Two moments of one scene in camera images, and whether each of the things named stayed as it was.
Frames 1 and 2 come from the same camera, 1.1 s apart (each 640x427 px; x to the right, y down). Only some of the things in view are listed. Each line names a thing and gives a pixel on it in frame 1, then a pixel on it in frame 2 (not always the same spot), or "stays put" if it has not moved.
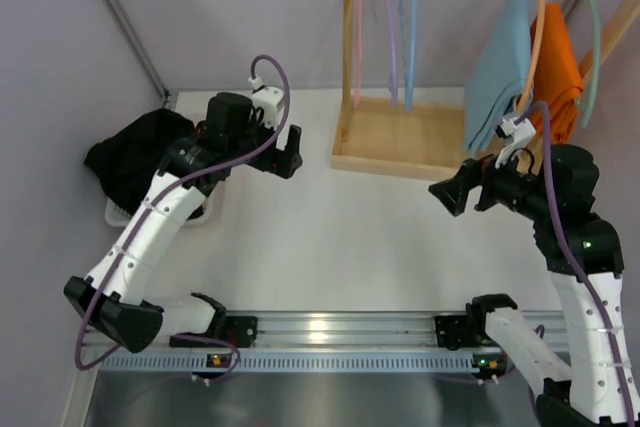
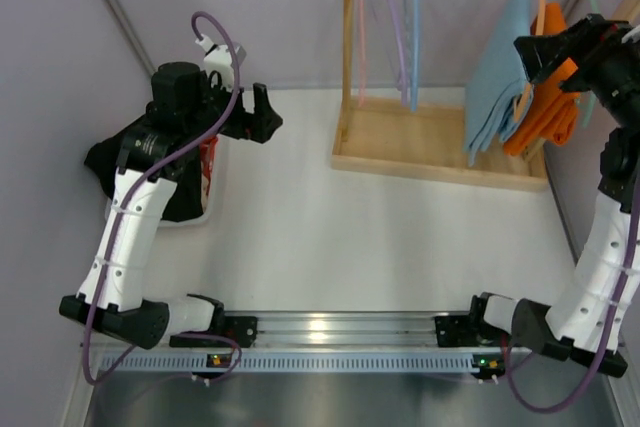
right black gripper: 473,183 to 576,54
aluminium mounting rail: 293,332 stays put
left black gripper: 273,158 to 248,114
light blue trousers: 502,75 stays put
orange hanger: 520,104 stays put
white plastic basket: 118,217 stays put
